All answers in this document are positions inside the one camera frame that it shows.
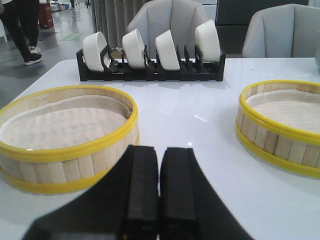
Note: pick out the black dish rack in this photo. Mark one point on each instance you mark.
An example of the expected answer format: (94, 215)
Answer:
(189, 69)

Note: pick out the white bowl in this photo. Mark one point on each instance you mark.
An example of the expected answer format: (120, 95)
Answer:
(92, 47)
(206, 38)
(133, 47)
(166, 51)

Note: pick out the bamboo steamer drawer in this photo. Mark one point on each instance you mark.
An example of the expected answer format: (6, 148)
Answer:
(65, 139)
(279, 120)

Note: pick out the left grey chair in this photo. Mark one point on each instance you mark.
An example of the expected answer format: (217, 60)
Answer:
(181, 17)

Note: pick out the red bin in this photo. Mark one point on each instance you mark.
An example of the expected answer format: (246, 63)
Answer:
(45, 16)

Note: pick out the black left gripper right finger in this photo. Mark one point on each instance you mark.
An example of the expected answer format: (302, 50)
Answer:
(190, 209)

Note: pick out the grey chair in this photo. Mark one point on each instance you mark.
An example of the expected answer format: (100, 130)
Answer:
(181, 17)
(284, 31)

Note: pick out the right grey chair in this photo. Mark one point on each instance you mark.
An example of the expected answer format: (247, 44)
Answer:
(284, 31)

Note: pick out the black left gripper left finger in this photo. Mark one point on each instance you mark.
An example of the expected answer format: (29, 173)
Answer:
(123, 205)

